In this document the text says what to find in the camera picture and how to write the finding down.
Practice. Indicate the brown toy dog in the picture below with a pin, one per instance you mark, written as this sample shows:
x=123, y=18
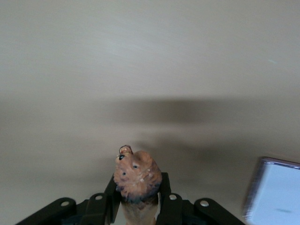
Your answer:
x=138, y=180

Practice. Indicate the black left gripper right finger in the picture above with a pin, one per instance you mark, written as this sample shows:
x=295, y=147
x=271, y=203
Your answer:
x=170, y=208

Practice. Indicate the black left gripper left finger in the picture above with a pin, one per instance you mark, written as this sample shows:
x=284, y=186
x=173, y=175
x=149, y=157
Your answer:
x=100, y=208

